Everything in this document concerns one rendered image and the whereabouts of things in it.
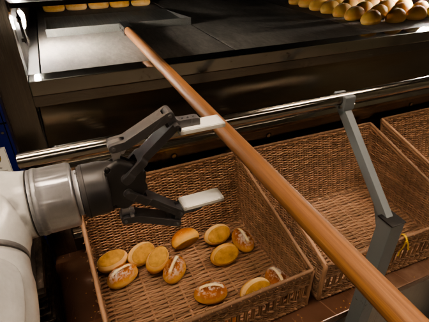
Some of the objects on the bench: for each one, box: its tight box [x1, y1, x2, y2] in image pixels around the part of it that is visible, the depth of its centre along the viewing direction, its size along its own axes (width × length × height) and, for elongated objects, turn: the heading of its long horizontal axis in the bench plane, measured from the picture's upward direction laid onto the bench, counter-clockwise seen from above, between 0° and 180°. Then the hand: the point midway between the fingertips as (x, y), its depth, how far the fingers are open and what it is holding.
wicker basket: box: [252, 122, 429, 300], centre depth 126 cm, size 49×56×28 cm
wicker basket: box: [79, 151, 315, 322], centre depth 106 cm, size 49×56×28 cm
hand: (214, 160), depth 56 cm, fingers open, 13 cm apart
